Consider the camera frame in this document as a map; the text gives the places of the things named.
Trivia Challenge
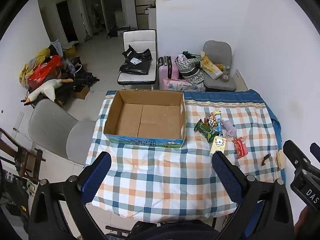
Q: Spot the dark wooden chair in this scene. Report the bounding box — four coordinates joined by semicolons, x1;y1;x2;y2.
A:
0;127;46;184

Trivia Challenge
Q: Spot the pink floral bag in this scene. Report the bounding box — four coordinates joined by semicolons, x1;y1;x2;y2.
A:
162;78;206;92

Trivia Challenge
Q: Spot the beige paper piece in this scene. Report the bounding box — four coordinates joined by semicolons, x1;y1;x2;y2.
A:
277;150;286;170

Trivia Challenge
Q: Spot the black tripod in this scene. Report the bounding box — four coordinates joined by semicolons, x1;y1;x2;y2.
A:
57;72;100;93

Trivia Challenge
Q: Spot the purple sock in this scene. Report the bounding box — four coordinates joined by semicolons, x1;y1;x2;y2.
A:
221;120;237;138

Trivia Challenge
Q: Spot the white wall outlet strip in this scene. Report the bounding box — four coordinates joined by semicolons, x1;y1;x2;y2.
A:
14;112;24;132

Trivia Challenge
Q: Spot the pale yellow carton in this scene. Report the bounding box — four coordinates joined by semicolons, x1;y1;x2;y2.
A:
209;135;227;155

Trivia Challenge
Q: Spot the blue tube packet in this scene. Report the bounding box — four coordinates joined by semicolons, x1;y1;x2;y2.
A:
215;113;224;137

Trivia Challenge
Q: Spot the white goose plush toy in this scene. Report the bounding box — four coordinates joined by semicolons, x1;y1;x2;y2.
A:
21;78;74;104

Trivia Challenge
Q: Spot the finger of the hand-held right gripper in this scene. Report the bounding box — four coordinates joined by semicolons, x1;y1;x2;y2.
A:
310;142;320;161
283;140;312;172

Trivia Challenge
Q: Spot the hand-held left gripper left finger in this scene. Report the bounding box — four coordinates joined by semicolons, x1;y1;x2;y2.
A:
28;151;112;240

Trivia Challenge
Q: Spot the red packet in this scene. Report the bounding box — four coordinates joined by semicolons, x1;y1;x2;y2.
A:
232;137;248;159

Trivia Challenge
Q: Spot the pink suitcase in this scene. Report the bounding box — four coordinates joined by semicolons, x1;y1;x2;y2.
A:
158;56;180;90

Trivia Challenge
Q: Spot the grey fabric chair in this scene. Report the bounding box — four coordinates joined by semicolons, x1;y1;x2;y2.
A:
201;40;237;92

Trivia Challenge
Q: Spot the patterned tote bag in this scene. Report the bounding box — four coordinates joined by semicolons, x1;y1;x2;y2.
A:
174;51;202;73

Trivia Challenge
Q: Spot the small brown cardboard box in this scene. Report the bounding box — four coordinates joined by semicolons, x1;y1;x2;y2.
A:
72;85;90;99

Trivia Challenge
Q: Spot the patterned bucket hat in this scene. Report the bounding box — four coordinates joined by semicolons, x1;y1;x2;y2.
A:
180;67;205;85

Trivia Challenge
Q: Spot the panda print snack packet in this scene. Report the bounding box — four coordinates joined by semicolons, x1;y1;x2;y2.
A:
205;112;222;128

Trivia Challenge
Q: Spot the white leaning board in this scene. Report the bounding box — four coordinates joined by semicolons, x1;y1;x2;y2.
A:
234;69;249;92

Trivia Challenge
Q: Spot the black plastic bag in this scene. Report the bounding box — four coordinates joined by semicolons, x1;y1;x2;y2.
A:
119;44;153;75

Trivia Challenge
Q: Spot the yellow snack bag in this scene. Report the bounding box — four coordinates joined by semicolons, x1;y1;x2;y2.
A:
201;55;222;79

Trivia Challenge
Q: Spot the white padded chair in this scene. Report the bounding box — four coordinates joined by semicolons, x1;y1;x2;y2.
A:
117;29;158;90

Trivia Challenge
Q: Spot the plaid blanket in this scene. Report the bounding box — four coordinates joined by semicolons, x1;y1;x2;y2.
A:
84;89;287;224

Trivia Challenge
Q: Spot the white cabinet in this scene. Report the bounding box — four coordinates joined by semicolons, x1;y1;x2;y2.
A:
144;7;157;30

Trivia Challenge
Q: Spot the green snack packet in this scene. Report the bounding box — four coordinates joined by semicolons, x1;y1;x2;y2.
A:
194;119;218;143

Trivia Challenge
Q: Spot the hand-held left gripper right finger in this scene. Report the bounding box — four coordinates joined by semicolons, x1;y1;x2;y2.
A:
212;151;295;240

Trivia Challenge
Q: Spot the red plastic bag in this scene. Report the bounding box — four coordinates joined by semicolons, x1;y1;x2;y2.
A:
27;55;63;88

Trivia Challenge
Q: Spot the grey shell chair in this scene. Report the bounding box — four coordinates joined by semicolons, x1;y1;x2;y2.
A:
27;99;97;165

